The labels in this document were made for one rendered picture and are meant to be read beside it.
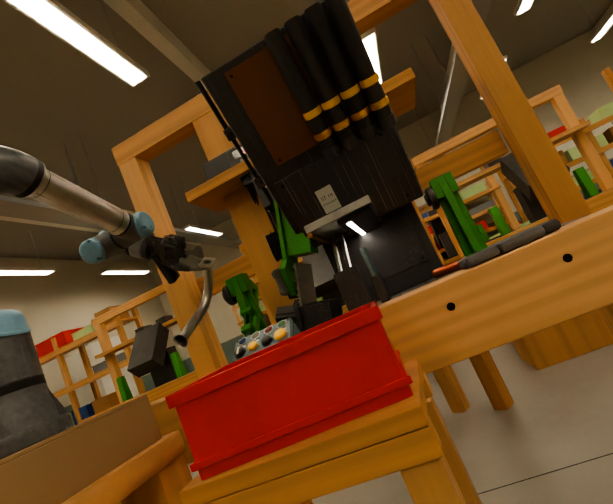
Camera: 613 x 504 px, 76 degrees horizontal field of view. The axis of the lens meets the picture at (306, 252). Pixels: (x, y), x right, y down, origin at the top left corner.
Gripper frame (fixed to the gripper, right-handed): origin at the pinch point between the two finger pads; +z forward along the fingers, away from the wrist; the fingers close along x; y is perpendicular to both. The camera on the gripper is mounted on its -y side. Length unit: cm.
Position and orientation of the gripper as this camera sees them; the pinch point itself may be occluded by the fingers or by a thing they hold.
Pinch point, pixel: (205, 266)
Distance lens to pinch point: 132.8
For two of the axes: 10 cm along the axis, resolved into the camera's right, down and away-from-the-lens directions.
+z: 9.7, 2.2, -0.6
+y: 1.5, -8.4, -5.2
